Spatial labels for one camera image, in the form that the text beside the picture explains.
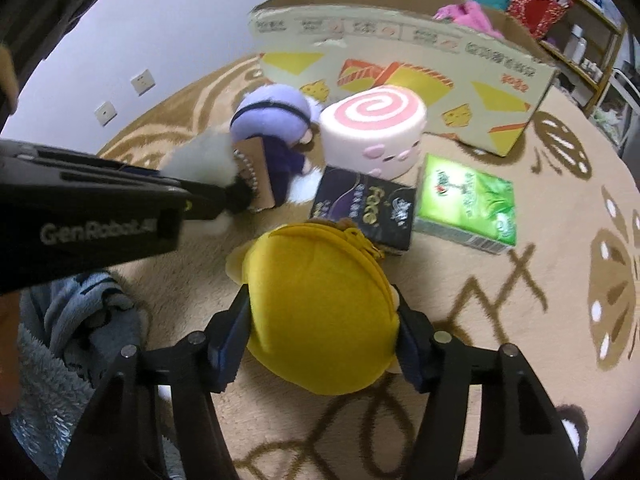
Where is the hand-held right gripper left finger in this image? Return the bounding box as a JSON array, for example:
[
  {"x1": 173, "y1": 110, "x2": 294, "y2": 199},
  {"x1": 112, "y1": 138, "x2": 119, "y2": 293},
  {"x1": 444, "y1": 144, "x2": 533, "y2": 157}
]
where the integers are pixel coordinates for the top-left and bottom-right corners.
[{"x1": 57, "y1": 284, "x2": 252, "y2": 480}]

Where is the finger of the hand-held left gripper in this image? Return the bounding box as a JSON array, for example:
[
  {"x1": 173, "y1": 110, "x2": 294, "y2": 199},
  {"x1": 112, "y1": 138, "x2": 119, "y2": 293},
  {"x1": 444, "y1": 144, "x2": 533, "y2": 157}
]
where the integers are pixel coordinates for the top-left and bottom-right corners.
[{"x1": 162, "y1": 172, "x2": 257, "y2": 222}]

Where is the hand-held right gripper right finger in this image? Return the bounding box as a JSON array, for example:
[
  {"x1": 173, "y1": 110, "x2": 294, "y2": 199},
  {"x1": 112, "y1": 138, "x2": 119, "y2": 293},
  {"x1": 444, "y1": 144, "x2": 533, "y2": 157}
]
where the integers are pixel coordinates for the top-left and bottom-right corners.
[{"x1": 389, "y1": 284, "x2": 587, "y2": 480}]

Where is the grey fluffy plush toy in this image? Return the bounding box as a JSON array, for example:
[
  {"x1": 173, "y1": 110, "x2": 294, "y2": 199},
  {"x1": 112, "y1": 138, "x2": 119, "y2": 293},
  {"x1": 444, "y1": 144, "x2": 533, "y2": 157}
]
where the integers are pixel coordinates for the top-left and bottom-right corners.
[{"x1": 162, "y1": 129, "x2": 241, "y2": 236}]

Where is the yellow plush toy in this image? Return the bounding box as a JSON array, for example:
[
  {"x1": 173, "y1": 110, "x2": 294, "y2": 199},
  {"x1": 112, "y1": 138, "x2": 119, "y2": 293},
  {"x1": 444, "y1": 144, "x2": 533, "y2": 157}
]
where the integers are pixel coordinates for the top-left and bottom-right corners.
[{"x1": 225, "y1": 218, "x2": 401, "y2": 397}]

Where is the printed cardboard box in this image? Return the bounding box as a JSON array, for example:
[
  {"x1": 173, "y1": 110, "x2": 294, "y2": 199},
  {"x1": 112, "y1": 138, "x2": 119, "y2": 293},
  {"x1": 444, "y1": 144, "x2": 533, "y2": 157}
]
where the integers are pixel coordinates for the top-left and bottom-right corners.
[{"x1": 248, "y1": 0, "x2": 560, "y2": 159}]

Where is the purple plush doll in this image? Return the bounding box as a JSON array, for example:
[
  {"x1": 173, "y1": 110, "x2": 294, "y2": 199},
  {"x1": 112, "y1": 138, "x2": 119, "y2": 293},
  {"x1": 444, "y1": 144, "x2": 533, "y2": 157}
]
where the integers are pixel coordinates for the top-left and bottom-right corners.
[{"x1": 229, "y1": 83, "x2": 326, "y2": 206}]

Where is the black tissue pack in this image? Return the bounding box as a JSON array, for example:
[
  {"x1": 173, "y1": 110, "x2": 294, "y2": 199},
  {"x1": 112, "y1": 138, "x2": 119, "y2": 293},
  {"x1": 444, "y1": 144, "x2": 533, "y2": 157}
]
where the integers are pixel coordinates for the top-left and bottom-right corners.
[{"x1": 308, "y1": 165, "x2": 417, "y2": 256}]

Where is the blue grey fleece blanket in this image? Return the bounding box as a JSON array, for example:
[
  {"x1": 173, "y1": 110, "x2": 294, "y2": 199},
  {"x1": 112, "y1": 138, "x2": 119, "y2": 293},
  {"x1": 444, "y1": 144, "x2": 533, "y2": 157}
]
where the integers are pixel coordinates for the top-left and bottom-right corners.
[{"x1": 9, "y1": 270, "x2": 186, "y2": 480}]

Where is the pink swirl cake roll plush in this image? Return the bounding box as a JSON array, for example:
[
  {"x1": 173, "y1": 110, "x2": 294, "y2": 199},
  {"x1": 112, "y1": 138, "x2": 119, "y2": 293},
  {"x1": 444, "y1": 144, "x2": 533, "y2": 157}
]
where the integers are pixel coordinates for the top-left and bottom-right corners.
[{"x1": 319, "y1": 86, "x2": 429, "y2": 181}]

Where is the beige patterned carpet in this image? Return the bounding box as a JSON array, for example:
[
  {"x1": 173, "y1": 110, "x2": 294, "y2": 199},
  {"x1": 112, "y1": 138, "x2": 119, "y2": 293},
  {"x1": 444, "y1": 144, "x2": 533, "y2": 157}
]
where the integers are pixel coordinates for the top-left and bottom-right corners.
[{"x1": 95, "y1": 52, "x2": 640, "y2": 480}]

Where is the green tissue pack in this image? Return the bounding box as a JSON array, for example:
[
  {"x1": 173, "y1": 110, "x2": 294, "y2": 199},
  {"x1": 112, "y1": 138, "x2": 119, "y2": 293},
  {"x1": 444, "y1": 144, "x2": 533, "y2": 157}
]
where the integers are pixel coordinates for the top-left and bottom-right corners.
[{"x1": 413, "y1": 153, "x2": 518, "y2": 256}]

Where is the dark cloth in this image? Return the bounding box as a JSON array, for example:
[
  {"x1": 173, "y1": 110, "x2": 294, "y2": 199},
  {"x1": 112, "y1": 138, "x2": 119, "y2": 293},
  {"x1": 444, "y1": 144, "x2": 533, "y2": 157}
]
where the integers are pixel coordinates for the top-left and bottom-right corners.
[{"x1": 0, "y1": 0, "x2": 137, "y2": 116}]

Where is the pink plush toy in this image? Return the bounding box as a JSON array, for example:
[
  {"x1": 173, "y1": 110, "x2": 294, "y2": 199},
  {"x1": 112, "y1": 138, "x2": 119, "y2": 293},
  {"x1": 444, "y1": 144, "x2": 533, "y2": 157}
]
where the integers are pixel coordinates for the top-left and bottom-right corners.
[{"x1": 433, "y1": 0, "x2": 505, "y2": 41}]

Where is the white metal rack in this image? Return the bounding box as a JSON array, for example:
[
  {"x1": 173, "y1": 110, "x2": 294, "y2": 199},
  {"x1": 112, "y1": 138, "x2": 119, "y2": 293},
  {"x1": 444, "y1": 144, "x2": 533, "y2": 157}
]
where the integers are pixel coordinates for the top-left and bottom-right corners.
[{"x1": 589, "y1": 52, "x2": 640, "y2": 153}]

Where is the white bottle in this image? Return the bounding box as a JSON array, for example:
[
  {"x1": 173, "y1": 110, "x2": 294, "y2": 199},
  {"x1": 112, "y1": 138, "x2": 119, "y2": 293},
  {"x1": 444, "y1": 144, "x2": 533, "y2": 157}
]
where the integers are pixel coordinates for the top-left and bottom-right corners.
[{"x1": 566, "y1": 24, "x2": 589, "y2": 64}]

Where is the red gift bag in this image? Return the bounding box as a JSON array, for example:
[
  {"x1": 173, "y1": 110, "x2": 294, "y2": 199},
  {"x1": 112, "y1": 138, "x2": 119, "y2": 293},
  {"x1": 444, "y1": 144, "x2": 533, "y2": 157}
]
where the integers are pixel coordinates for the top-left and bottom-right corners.
[{"x1": 506, "y1": 0, "x2": 574, "y2": 42}]

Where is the wooden storage shelf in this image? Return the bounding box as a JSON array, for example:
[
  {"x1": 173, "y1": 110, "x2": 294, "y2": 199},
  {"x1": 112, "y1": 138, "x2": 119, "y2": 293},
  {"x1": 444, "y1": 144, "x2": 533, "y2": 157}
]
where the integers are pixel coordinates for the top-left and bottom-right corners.
[{"x1": 464, "y1": 0, "x2": 632, "y2": 111}]

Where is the white wall socket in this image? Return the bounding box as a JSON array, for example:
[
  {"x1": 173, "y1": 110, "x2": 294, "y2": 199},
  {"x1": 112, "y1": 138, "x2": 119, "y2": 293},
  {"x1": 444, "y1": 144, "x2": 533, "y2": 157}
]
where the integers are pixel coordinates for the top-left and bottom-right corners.
[
  {"x1": 94, "y1": 101, "x2": 119, "y2": 128},
  {"x1": 130, "y1": 67, "x2": 156, "y2": 97}
]

